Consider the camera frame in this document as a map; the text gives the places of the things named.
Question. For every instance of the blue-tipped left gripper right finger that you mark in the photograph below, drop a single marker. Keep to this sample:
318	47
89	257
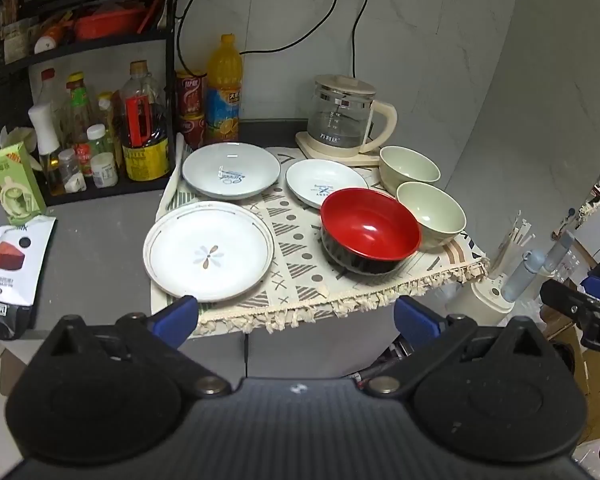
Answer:
436	341

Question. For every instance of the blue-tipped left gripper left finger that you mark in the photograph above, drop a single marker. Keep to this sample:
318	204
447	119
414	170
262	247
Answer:
154	341

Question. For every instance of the large white flower plate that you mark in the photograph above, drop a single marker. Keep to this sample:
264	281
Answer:
210	250

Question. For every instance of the pale green bowl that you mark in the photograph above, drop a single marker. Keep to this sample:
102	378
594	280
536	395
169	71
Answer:
398	165
440	217

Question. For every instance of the red and black bowl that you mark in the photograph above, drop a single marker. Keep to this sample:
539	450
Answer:
367	232

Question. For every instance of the white plate blue logo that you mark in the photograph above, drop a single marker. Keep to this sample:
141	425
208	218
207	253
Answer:
231	170
313	180

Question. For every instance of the white appliance with sticks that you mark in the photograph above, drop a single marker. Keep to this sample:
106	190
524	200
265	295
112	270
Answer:
516	273

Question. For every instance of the patterned tasselled table cloth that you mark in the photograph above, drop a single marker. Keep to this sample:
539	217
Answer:
303	284

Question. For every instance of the white snack pouch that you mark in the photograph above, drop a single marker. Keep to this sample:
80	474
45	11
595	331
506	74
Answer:
22	254

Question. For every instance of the metal-lid spice shaker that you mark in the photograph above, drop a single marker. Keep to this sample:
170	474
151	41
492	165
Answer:
70	172

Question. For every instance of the large soy sauce bottle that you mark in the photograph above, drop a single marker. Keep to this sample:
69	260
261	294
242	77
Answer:
144	138

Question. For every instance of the small white-lid jar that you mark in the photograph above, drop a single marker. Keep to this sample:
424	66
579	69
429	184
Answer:
104	171

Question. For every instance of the green carton box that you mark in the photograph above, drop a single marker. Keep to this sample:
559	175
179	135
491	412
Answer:
20	195

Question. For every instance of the lower red drink can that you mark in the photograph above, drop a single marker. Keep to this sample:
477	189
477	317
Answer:
193	127

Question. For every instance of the red drink can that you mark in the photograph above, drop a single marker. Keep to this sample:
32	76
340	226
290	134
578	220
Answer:
193	127
190	92

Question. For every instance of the cream kettle base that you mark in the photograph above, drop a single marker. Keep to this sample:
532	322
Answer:
308	148

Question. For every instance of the green label sauce bottle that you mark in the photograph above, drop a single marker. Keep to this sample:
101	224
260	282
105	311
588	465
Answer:
81	118

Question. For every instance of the white cap oil sprayer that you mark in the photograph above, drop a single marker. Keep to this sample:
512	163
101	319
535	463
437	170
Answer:
48	146

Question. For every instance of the upper red drink can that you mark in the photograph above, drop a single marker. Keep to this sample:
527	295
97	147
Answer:
190	92

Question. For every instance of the clear red-cap bottle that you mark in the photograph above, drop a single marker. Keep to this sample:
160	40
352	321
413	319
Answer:
49	90

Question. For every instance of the orange juice bottle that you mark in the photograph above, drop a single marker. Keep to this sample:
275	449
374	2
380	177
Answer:
224	84

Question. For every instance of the red pot on shelf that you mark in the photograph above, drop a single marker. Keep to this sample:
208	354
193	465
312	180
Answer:
122	22

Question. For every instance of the black metal shelf rack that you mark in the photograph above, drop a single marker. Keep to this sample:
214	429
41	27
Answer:
16	96

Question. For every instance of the glass kettle cream handle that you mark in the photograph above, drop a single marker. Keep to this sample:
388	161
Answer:
347	116

